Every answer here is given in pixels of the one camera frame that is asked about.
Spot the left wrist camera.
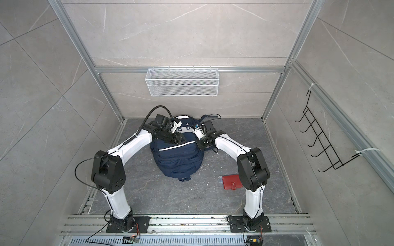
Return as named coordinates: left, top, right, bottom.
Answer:
left=169, top=117, right=182, bottom=133

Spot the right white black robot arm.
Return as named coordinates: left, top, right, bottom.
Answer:
left=194, top=121, right=271, bottom=232

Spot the red leather wallet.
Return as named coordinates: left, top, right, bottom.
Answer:
left=222, top=174, right=243, bottom=190

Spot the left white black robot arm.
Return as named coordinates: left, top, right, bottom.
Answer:
left=91, top=121, right=183, bottom=221

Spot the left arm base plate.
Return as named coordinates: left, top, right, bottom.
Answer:
left=106, top=216, right=151, bottom=233

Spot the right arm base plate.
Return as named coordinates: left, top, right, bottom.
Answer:
left=226, top=215, right=272, bottom=233

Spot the black wire hook rack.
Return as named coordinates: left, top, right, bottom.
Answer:
left=294, top=90, right=361, bottom=173

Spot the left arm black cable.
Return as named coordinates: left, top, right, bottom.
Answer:
left=74, top=105, right=173, bottom=191

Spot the navy blue backpack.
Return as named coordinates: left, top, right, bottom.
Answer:
left=149, top=113, right=221, bottom=182

